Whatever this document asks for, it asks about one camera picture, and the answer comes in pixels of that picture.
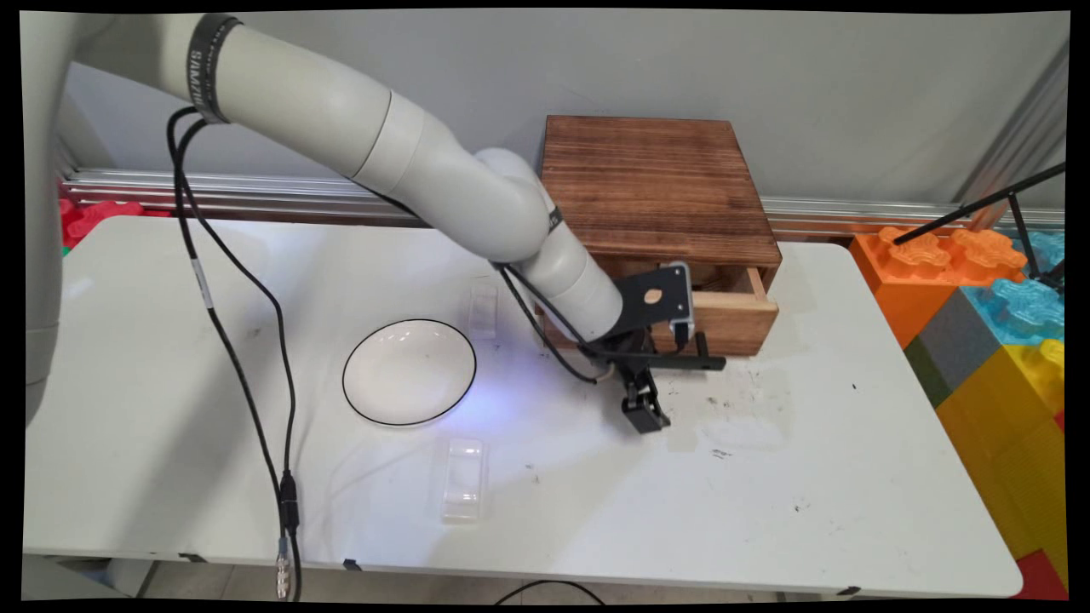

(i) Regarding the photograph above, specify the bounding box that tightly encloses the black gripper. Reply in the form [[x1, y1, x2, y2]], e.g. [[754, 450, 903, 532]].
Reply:
[[594, 331, 727, 435]]

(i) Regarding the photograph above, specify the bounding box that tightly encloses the light wooden drawer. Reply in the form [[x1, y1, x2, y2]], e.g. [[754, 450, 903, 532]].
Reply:
[[651, 264, 780, 357]]

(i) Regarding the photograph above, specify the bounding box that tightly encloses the brown wooden drawer box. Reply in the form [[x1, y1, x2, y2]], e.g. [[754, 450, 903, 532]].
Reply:
[[541, 115, 783, 357]]

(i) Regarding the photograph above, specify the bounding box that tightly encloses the small clear plastic box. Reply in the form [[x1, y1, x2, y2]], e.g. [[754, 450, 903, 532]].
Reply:
[[468, 284, 501, 341]]

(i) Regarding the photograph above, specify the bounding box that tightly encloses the large clear plastic box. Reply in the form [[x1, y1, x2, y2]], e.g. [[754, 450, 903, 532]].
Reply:
[[439, 437, 487, 524]]

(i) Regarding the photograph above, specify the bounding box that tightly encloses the white plate with black rim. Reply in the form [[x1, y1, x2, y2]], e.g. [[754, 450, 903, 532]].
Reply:
[[341, 318, 478, 427]]

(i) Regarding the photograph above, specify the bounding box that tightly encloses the orange foam block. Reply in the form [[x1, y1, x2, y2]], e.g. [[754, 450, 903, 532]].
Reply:
[[849, 226, 1029, 351]]

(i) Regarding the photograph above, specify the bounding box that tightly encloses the grey foam block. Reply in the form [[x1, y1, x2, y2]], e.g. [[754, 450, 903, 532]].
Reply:
[[903, 288, 1003, 410]]

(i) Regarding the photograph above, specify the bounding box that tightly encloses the blue foam block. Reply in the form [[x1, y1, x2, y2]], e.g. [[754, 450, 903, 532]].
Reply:
[[962, 230, 1067, 347]]

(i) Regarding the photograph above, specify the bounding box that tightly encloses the black tripod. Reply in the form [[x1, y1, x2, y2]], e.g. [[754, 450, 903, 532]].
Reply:
[[892, 161, 1068, 292]]

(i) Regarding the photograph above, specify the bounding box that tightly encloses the red foam block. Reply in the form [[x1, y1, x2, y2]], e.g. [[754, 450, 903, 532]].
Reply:
[[57, 180, 173, 249], [1013, 549, 1069, 600]]

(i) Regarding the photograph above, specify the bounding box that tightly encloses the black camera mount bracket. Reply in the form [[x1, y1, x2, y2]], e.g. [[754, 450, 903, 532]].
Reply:
[[606, 264, 692, 341]]

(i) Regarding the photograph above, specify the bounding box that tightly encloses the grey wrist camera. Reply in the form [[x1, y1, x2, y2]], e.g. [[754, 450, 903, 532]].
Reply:
[[670, 261, 697, 347]]

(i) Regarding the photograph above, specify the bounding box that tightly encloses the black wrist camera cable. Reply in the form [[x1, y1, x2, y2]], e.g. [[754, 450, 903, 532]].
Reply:
[[496, 262, 616, 386]]

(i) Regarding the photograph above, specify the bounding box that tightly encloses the black floor cable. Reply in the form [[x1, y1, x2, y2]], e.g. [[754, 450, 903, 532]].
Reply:
[[492, 580, 607, 606]]

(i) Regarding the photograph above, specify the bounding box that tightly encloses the black cable with connector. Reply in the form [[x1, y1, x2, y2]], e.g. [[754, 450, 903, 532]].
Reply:
[[175, 115, 303, 601]]

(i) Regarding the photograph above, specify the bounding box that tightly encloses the aluminium frame post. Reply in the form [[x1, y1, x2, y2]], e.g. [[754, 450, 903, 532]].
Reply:
[[954, 41, 1070, 231]]

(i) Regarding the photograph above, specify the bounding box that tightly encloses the aluminium rail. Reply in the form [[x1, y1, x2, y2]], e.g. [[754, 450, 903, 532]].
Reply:
[[64, 167, 1065, 243]]

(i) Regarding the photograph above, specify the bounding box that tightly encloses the black cable with white label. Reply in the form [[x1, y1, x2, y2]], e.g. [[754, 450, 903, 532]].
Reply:
[[167, 106, 295, 601]]

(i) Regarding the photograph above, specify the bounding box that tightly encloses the black strap with lettering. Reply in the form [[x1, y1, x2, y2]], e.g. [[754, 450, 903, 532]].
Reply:
[[187, 14, 244, 125]]

